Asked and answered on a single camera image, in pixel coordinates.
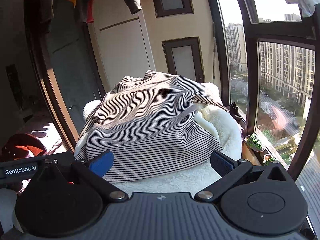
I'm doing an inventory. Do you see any red cap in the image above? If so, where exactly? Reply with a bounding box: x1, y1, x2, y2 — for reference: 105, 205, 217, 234
1, 133, 47, 163

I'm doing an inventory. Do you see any small black figurine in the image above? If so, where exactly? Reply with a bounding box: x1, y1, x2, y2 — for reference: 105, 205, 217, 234
229, 102, 242, 123

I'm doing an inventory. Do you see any green potted cactus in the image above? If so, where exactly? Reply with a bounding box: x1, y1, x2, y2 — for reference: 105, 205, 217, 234
244, 134, 265, 153

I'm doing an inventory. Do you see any brown striped knit shirt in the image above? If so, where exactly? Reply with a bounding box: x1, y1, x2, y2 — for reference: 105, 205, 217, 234
75, 70, 230, 183

